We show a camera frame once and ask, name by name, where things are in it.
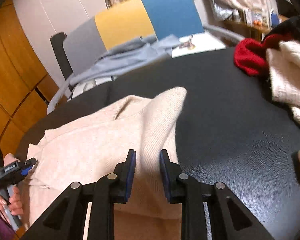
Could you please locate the beige knit sweater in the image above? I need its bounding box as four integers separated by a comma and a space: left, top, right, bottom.
22, 87, 187, 239

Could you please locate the blue folding chair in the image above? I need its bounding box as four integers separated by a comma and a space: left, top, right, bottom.
269, 9, 281, 28

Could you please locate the person's left hand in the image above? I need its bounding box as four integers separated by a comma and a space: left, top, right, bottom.
0, 153, 24, 217

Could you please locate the black rolled mat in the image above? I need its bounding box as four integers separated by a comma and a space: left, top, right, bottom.
50, 32, 73, 80

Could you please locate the red knit garment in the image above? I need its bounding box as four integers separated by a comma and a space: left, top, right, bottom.
234, 33, 293, 76

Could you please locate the white fluffy garment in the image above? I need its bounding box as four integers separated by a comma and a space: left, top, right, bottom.
265, 40, 300, 176

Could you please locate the wooden side table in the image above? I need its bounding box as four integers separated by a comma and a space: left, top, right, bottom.
223, 13, 274, 41

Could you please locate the light blue grey garment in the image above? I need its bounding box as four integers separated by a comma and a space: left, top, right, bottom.
67, 34, 181, 86

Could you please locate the black knit garment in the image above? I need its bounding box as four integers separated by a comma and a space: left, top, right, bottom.
262, 16, 300, 42

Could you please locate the grey yellow blue chair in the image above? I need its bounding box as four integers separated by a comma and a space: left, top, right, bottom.
47, 0, 243, 113

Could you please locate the wooden cabinet wall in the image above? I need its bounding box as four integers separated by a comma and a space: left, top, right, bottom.
0, 0, 58, 155

